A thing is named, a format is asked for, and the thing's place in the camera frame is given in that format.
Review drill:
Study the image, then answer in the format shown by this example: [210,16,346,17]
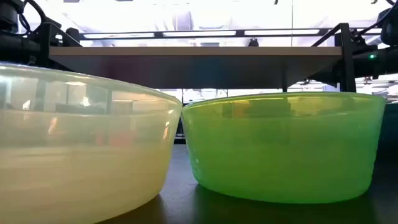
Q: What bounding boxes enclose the wooden shelf with black frame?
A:
[39,22,358,93]

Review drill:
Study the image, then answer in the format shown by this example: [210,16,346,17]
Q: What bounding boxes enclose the green translucent plastic bowl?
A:
[180,91,387,205]

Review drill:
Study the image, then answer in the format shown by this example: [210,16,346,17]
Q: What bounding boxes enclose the yellow translucent plastic bowl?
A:
[0,62,183,224]

